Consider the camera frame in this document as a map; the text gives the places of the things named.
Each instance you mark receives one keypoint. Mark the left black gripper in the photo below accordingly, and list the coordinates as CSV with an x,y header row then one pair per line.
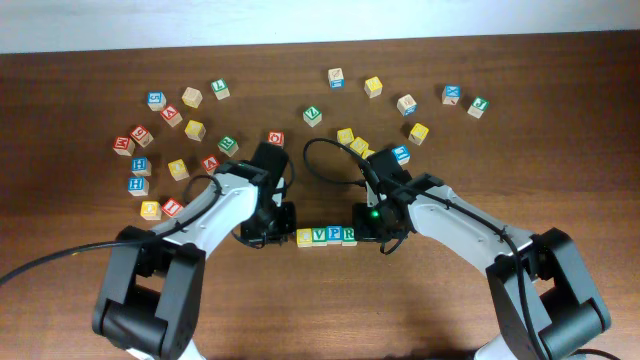
x,y
270,232

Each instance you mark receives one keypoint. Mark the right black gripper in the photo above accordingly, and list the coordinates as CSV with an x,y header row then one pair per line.
x,y
368,230

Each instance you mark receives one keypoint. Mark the yellow C block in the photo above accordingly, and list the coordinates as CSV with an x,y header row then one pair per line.
x,y
304,237

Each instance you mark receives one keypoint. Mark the green r block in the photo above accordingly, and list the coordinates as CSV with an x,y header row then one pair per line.
x,y
228,146
348,237

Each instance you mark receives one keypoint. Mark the green V block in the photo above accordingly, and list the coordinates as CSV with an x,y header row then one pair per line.
x,y
319,237

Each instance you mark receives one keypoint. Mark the blue P block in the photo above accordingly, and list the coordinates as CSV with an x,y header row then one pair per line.
x,y
334,234

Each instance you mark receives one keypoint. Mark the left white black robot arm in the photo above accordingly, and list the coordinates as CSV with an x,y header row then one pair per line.
x,y
150,297

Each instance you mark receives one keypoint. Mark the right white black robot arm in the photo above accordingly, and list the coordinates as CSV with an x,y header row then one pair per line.
x,y
546,301

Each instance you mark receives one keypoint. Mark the blue E block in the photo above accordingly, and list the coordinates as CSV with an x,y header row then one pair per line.
x,y
402,154

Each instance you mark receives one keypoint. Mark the yellow cluster block lower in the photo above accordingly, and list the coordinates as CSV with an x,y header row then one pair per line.
x,y
367,153

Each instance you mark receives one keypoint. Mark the yellow cluster block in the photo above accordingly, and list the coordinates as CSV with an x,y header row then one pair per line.
x,y
367,153
359,146
345,136

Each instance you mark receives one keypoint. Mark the yellow cluster block middle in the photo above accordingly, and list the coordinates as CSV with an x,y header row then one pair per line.
x,y
359,146

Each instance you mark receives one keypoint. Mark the lower red A block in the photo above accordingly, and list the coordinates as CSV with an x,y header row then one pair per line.
x,y
210,164

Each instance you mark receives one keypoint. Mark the red a block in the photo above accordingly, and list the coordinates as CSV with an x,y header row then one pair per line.
x,y
210,164
171,115

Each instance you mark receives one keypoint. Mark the red O block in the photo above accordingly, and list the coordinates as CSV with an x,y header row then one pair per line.
x,y
276,138

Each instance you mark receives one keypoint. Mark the right yellow block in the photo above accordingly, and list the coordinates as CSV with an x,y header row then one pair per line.
x,y
418,133

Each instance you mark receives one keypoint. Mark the yellow cluster block upper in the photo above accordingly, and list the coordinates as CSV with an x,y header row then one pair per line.
x,y
345,136

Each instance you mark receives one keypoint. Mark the red I block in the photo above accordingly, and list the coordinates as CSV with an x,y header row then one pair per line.
x,y
172,207

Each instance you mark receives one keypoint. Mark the yellow O block middle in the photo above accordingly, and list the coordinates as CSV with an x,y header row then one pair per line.
x,y
178,170

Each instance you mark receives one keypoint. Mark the yellow o block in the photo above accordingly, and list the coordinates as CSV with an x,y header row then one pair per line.
x,y
178,170
150,210

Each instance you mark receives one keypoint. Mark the wooden block blue edge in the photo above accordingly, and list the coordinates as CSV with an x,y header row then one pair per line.
x,y
406,105

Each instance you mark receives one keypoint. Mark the green Z block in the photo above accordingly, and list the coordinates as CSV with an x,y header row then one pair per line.
x,y
312,116

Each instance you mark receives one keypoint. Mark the upper left yellow block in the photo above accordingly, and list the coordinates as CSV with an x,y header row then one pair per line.
x,y
195,130

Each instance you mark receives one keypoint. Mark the yellow O block lower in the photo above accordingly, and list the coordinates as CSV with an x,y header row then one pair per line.
x,y
150,210

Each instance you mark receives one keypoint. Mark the top yellow block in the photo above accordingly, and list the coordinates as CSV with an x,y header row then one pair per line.
x,y
373,87

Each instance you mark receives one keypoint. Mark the lower blue H block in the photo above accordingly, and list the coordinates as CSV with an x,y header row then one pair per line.
x,y
138,186

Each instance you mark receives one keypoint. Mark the blue h block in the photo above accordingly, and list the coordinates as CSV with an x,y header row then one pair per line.
x,y
141,166
138,186

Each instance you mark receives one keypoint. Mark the blue X block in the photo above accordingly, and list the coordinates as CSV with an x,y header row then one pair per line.
x,y
451,94

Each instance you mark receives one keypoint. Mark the upper blue H block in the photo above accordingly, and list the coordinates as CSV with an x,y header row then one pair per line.
x,y
141,166

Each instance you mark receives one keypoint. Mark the green J block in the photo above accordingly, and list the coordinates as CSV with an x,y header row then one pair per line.
x,y
478,106

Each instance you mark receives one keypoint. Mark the green L block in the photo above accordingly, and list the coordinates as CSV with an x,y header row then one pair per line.
x,y
220,89

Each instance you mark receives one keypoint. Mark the plain wooden yellow block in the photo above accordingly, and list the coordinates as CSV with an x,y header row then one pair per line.
x,y
192,97

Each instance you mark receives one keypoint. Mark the wooden block blue side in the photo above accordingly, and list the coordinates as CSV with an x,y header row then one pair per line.
x,y
336,78

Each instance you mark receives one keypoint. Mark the upper red A block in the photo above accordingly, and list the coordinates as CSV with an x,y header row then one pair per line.
x,y
171,115

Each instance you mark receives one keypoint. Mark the red 9 block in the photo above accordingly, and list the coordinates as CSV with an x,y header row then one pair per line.
x,y
141,135

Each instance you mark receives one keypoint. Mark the red M block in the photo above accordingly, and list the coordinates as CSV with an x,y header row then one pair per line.
x,y
124,146

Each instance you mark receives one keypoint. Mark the blue 5 block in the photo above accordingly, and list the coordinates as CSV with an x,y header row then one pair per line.
x,y
156,101

